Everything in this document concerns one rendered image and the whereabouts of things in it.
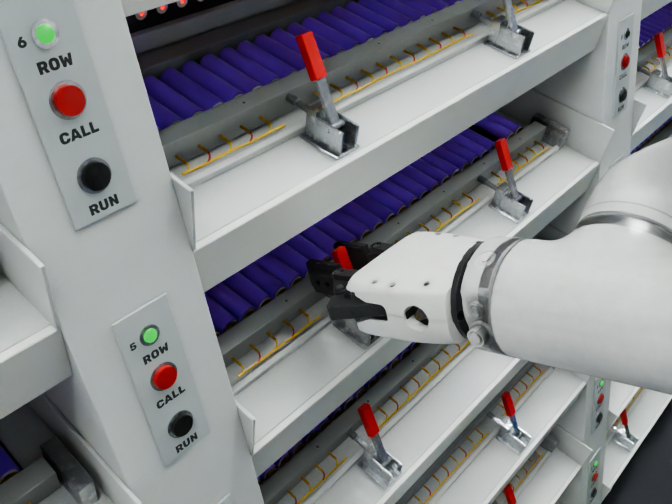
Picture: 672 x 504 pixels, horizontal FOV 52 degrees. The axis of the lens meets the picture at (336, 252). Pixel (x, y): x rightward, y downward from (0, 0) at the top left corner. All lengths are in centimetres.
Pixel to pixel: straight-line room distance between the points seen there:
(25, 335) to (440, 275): 28
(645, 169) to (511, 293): 11
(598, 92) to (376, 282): 49
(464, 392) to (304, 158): 42
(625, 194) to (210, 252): 27
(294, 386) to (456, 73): 33
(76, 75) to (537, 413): 87
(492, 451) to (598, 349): 61
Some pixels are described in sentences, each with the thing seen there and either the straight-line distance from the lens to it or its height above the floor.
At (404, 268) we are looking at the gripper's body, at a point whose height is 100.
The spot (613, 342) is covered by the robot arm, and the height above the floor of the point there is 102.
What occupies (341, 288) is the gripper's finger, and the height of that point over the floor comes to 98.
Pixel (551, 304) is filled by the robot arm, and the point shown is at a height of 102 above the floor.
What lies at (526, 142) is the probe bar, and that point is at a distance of 91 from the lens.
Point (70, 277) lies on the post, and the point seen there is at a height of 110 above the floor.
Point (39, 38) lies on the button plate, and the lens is 38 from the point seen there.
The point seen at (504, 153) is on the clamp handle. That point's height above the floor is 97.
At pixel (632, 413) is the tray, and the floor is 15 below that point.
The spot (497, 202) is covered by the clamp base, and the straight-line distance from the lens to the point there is 82.
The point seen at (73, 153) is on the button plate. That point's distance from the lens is 40.
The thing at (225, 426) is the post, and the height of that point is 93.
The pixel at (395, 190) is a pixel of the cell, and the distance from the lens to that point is 78.
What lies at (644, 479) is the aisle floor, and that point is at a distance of 174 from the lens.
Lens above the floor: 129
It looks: 30 degrees down
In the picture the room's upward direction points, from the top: 9 degrees counter-clockwise
